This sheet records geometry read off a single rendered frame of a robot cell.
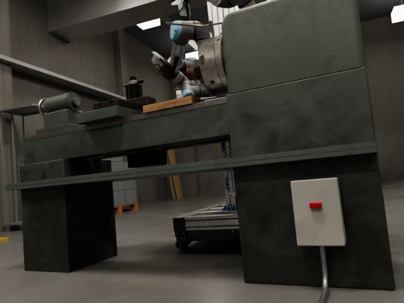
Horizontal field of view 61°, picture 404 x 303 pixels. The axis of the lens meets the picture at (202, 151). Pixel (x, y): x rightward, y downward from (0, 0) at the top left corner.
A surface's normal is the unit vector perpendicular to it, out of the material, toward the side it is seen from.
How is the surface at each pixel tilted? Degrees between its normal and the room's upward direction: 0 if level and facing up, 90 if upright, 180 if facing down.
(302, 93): 90
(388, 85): 90
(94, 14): 90
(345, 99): 90
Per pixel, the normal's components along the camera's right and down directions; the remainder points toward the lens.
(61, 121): -0.44, -0.04
